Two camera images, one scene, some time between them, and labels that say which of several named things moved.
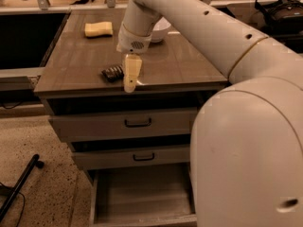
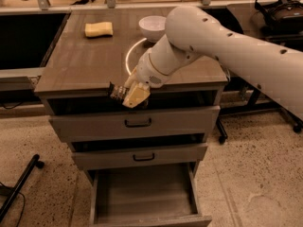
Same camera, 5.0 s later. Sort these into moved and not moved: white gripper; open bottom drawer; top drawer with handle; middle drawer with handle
Moved: white gripper
Not moved: open bottom drawer; top drawer with handle; middle drawer with handle
